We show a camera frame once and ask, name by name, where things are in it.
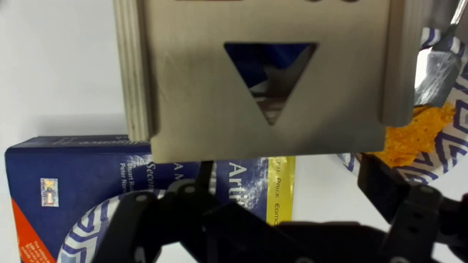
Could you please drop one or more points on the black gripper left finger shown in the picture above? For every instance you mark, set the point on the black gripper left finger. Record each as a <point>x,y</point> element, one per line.
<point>147,228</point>

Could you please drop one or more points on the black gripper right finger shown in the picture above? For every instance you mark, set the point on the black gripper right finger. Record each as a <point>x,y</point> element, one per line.
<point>419,223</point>

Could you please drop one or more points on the wooden shape sorter lid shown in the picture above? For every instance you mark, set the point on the wooden shape sorter lid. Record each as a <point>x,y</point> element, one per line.
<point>195,107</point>

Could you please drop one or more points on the wooden shape sorter box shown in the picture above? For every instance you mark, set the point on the wooden shape sorter box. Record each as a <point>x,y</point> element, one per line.
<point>134,73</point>

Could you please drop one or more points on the orange tortilla chips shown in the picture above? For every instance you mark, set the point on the orange tortilla chips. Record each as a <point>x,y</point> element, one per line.
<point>414,136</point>

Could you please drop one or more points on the patterned paper bowl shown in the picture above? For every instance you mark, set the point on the patterned paper bowl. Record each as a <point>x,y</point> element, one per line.
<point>455,136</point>

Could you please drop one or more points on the blue book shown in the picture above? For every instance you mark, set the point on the blue book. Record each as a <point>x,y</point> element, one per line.
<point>74,165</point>

